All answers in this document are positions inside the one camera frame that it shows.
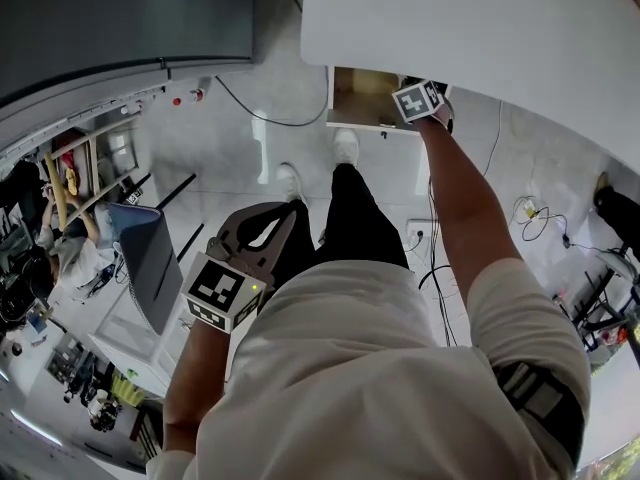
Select power strip yellow plug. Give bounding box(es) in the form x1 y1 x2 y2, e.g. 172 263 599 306
514 196 544 222

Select grey shoulder strap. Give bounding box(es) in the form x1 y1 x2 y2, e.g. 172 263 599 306
492 360 586 469

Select person's right white shoe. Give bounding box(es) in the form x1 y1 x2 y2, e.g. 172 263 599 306
332 127 361 167

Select person's black trousers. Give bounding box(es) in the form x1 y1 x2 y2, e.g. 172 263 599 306
272 162 411 289

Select dark floor cable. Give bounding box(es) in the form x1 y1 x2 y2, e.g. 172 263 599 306
214 75 341 128

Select low white cabinet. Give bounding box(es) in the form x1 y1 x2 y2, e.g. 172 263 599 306
89 287 194 399

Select black cable with adapter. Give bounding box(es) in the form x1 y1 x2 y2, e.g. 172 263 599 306
522 205 574 249

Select white metal shelf rack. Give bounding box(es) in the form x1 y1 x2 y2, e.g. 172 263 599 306
0 82 169 169

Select person's white shirt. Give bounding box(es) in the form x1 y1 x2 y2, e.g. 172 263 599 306
144 257 594 480

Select person's left white shoe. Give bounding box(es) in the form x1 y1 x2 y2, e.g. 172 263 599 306
275 162 307 203

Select white bottle red cap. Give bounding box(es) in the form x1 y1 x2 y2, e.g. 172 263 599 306
171 87 207 108

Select white desk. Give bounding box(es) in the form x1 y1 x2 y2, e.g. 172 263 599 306
299 0 640 169

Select person's right hand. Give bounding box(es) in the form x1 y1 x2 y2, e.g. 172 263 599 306
430 97 456 132

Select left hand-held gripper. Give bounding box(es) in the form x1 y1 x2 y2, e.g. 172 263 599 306
180 199 310 337

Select person's right forearm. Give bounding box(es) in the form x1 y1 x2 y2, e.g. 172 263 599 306
414 117 526 319

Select dark grey board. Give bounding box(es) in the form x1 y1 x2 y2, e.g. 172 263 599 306
107 202 184 337

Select long white cable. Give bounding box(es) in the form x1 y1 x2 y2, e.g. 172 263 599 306
480 98 503 175

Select person's white shoe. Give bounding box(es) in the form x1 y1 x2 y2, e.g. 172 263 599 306
275 162 307 203
332 127 361 167

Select white wooden drawer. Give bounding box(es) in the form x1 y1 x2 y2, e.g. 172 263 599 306
325 66 426 139

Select white power strip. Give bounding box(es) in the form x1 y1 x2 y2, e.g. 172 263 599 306
405 217 434 249

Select grey metal cabinet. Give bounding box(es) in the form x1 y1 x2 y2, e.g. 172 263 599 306
0 0 256 114

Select black metal stand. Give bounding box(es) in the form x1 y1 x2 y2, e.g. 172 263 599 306
552 245 640 349

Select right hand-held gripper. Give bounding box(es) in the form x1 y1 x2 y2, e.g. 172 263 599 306
391 78 447 122

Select person's left forearm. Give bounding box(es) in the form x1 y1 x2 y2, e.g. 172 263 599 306
162 317 236 454

